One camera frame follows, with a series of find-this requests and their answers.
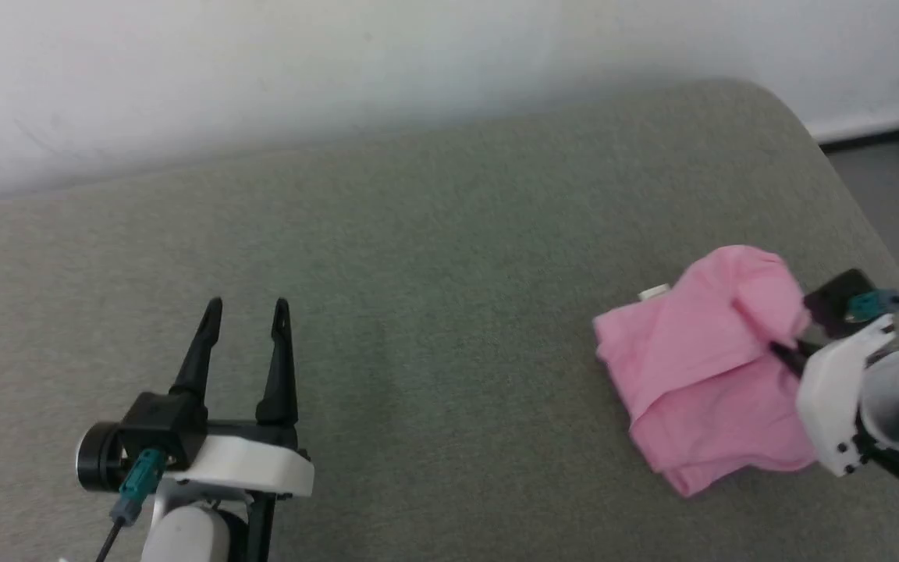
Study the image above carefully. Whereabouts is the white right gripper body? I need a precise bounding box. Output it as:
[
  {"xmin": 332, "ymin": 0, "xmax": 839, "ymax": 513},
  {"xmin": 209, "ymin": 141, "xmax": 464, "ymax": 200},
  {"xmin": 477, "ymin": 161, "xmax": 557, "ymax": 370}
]
[{"xmin": 796, "ymin": 314, "xmax": 897, "ymax": 478}]

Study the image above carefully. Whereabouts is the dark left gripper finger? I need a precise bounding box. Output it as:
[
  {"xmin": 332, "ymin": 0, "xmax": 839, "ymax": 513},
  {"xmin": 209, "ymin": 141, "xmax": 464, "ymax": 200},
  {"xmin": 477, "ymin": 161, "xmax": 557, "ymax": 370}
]
[
  {"xmin": 170, "ymin": 296, "xmax": 225, "ymax": 400},
  {"xmin": 255, "ymin": 297, "xmax": 299, "ymax": 428}
]

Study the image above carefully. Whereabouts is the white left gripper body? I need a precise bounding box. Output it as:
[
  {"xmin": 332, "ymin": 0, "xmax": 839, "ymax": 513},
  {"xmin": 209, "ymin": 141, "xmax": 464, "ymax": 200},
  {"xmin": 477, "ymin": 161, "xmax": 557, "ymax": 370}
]
[{"xmin": 159, "ymin": 420, "xmax": 316, "ymax": 501}]

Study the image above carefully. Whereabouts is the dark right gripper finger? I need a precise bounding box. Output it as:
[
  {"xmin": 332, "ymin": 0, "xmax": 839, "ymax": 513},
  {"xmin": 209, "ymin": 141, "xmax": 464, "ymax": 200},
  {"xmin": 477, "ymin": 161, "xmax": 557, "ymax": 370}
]
[{"xmin": 769, "ymin": 340, "xmax": 811, "ymax": 379}]

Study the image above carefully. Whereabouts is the pink garment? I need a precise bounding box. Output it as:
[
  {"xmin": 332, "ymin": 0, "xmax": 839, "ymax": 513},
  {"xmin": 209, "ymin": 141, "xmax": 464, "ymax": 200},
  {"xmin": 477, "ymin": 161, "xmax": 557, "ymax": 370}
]
[{"xmin": 593, "ymin": 244, "xmax": 822, "ymax": 499}]

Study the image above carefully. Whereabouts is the grey fabric sofa cushion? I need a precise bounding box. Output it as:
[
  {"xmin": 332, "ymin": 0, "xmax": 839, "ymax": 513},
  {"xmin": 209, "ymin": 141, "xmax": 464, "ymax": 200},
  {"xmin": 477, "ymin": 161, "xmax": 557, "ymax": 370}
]
[{"xmin": 0, "ymin": 78, "xmax": 899, "ymax": 562}]

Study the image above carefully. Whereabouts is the right cable with teal connector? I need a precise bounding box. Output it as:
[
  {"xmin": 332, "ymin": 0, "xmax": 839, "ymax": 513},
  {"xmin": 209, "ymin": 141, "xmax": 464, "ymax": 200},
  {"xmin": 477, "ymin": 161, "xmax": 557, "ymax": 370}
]
[{"xmin": 846, "ymin": 290, "xmax": 899, "ymax": 322}]

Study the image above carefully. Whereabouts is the cable with teal connector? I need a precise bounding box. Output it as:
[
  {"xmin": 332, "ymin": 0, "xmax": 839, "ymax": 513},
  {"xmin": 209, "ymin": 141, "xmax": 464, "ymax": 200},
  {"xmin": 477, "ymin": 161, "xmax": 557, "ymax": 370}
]
[
  {"xmin": 846, "ymin": 290, "xmax": 899, "ymax": 322},
  {"xmin": 94, "ymin": 448, "xmax": 167, "ymax": 562}
]

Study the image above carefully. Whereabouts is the left cable with teal connector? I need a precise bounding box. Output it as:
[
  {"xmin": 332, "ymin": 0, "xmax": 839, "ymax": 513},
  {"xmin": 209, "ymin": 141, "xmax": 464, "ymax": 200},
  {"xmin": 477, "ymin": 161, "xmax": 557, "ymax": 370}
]
[{"xmin": 94, "ymin": 448, "xmax": 167, "ymax": 562}]

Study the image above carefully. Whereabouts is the dark wall baseboard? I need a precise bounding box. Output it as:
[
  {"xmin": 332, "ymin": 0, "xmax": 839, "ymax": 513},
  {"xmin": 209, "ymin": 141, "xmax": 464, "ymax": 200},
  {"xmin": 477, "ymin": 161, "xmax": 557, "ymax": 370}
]
[{"xmin": 816, "ymin": 113, "xmax": 899, "ymax": 151}]

